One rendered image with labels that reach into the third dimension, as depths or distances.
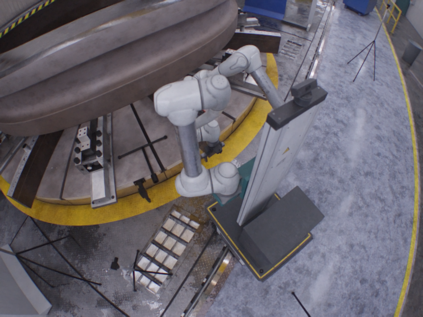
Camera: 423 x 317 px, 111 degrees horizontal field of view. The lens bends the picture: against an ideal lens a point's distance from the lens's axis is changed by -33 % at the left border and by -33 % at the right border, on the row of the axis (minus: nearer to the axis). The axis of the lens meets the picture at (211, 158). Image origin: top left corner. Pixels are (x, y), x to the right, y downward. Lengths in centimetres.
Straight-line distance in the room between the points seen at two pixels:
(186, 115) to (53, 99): 183
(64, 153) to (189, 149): 239
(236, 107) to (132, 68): 142
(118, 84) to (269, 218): 180
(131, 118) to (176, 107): 217
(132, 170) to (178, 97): 175
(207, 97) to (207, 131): 55
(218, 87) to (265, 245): 112
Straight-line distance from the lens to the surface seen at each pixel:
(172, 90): 86
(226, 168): 126
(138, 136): 276
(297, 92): 82
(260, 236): 157
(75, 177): 285
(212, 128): 136
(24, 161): 306
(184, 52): 247
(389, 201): 348
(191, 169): 116
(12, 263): 360
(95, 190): 241
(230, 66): 138
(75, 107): 233
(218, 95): 86
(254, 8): 706
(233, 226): 210
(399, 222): 349
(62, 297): 302
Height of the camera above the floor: 236
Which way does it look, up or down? 58 degrees down
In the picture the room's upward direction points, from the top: 3 degrees counter-clockwise
